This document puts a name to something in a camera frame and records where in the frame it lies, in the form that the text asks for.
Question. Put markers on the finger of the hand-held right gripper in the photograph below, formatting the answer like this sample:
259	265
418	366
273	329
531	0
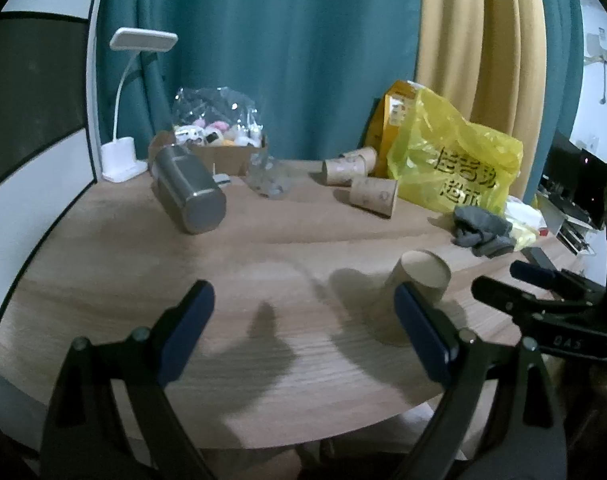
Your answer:
531	272
503	296

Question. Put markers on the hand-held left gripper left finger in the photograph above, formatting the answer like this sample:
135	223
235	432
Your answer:
186	332

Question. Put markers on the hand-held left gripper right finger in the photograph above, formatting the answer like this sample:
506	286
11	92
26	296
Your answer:
423	332

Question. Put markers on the plain brown paper cup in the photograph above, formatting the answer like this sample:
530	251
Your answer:
419	287

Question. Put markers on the printed brown paper cup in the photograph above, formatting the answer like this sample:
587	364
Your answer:
364	156
373	194

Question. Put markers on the lying paper cup pair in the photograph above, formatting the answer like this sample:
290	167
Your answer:
341	170

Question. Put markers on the yellow and white packet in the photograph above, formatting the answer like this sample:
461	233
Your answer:
526	220

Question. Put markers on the grey cloth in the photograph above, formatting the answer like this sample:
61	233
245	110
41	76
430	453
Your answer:
481	232

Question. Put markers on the black monitor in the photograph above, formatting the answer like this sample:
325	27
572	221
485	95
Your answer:
578	170

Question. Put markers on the yellow plastic bag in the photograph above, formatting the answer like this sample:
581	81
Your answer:
453	160

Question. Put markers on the stainless steel tumbler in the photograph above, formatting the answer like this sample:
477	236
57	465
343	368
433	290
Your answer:
191	190

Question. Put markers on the crumpled clear plastic wrap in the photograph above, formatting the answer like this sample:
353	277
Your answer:
271	180

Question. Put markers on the cardboard box of toys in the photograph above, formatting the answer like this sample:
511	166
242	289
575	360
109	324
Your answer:
223	157

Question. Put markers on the white desk lamp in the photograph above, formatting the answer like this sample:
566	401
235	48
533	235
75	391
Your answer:
121	160

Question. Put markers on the orange snack bag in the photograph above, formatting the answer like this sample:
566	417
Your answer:
383	125

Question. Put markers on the yellow curtain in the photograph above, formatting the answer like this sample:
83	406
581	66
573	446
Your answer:
483	50

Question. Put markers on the clear plastic bag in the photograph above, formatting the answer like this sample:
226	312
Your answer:
208	105

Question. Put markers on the teal curtain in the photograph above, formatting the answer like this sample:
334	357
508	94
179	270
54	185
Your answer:
283	60

